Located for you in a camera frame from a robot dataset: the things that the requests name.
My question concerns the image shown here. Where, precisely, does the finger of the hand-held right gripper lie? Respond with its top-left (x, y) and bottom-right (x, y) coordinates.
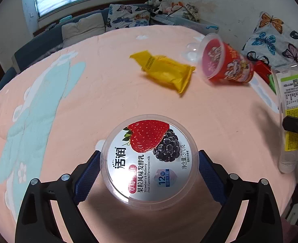
top-left (282, 115), bottom-right (298, 141)

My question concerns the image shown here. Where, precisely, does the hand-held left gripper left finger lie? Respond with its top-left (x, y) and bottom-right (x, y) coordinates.
top-left (15, 150), bottom-right (101, 243)

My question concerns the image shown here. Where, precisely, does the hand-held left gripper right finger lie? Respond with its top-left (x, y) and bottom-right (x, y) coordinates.
top-left (198, 149), bottom-right (283, 243)

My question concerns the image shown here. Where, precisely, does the clear plastic labelled bottle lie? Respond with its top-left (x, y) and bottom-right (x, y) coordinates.
top-left (271, 64), bottom-right (298, 174)

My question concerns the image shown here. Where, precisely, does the green plastic mesh basket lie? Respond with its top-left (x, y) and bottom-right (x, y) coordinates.
top-left (268, 74), bottom-right (277, 93)

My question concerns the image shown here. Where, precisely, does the strawberry lid yogurt tub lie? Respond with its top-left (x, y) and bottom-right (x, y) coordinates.
top-left (100, 114), bottom-right (199, 210)

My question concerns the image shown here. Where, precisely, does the red plastic box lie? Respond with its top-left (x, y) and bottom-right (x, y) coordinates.
top-left (253, 60), bottom-right (272, 83)

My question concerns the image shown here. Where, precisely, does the red plastic cup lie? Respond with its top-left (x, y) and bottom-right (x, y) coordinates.
top-left (201, 33), bottom-right (255, 84)

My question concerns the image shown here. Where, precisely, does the large butterfly-print pillow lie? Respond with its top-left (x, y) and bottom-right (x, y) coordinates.
top-left (241, 11), bottom-right (298, 81)

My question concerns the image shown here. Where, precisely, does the yellow snack wrapper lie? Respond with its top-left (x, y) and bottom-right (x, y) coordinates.
top-left (129, 50), bottom-right (196, 97)

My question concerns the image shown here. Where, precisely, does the clear plastic storage bin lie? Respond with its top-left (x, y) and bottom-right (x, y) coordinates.
top-left (151, 14), bottom-right (219, 34)

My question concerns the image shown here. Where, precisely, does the blue sofa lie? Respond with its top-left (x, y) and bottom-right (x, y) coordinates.
top-left (0, 5), bottom-right (165, 98)

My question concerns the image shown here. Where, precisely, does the grey pillow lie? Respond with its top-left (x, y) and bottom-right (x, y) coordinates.
top-left (61, 13), bottom-right (106, 42)

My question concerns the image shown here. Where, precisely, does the stuffed toys pile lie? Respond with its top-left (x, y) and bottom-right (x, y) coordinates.
top-left (164, 1), bottom-right (200, 22)

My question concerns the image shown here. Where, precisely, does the small butterfly-print pillow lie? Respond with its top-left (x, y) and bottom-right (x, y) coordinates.
top-left (106, 4), bottom-right (151, 31)

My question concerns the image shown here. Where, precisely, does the black white cow plush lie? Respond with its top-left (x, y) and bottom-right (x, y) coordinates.
top-left (145, 0), bottom-right (166, 14)

